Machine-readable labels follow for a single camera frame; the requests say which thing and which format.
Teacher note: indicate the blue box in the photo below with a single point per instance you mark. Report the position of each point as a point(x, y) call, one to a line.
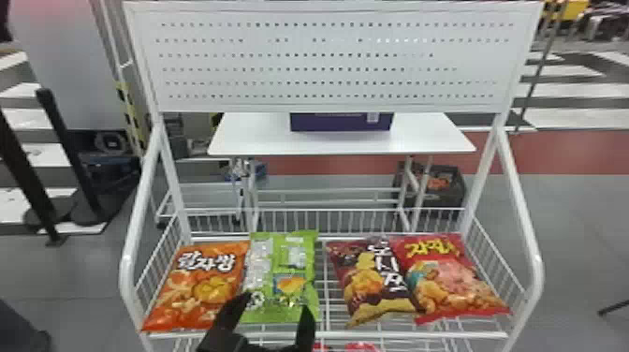
point(339, 122)

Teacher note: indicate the orange snack packet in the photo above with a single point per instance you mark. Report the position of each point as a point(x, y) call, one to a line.
point(196, 290)

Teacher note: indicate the brown snack packet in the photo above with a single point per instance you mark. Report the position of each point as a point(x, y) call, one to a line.
point(366, 285)

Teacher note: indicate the red snack packet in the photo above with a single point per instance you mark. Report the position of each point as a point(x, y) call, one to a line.
point(447, 290)

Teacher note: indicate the black crate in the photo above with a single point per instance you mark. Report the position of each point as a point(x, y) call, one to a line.
point(442, 187)

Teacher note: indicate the yellow black striped post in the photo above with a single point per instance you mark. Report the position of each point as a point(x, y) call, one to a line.
point(131, 118)

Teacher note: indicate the white side table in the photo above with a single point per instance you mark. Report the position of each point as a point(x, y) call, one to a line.
point(339, 140)

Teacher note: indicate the green snack packet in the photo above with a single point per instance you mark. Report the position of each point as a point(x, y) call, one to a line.
point(285, 265)

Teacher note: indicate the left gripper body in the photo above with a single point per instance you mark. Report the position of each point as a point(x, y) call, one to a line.
point(231, 344)

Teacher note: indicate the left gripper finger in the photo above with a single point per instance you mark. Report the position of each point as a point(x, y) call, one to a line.
point(305, 329)
point(230, 314)

